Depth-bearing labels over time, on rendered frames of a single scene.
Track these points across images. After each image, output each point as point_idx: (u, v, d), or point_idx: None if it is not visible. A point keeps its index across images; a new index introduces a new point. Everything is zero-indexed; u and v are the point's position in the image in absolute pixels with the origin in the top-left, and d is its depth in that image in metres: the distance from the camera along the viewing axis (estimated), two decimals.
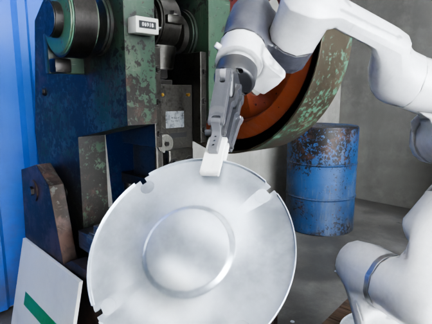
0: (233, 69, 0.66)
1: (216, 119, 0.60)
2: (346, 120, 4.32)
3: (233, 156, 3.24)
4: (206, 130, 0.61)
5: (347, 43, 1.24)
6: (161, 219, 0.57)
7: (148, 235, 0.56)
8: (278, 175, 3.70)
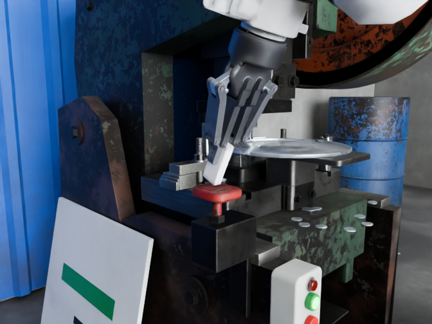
0: None
1: (242, 134, 0.62)
2: None
3: (270, 130, 2.93)
4: (240, 145, 0.60)
5: None
6: None
7: None
8: None
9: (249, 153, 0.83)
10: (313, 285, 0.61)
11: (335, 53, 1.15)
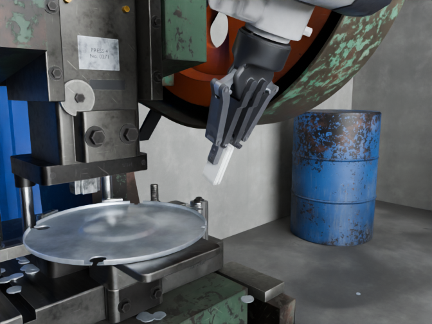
0: None
1: (242, 134, 0.62)
2: (360, 109, 3.75)
3: None
4: (241, 146, 0.60)
5: None
6: (80, 228, 0.65)
7: (81, 233, 0.62)
8: (281, 171, 3.13)
9: (199, 227, 0.66)
10: None
11: None
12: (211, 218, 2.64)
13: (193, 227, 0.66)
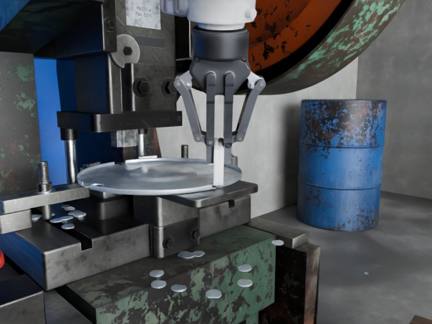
0: (246, 58, 0.54)
1: (243, 135, 0.59)
2: None
3: None
4: (231, 145, 0.58)
5: None
6: (188, 177, 0.67)
7: (195, 174, 0.69)
8: (287, 161, 3.19)
9: (122, 164, 0.80)
10: None
11: None
12: None
13: (125, 164, 0.79)
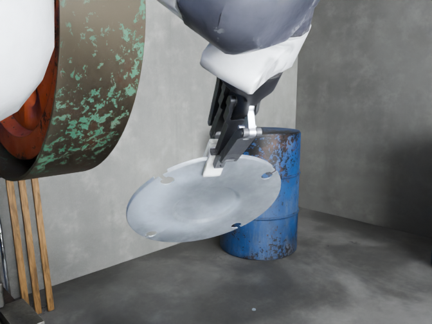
0: None
1: (214, 119, 0.60)
2: (303, 123, 3.87)
3: (154, 166, 2.79)
4: None
5: (134, 14, 0.79)
6: (191, 190, 0.68)
7: (208, 186, 0.68)
8: None
9: None
10: None
11: (58, 53, 0.80)
12: (137, 234, 2.76)
13: None
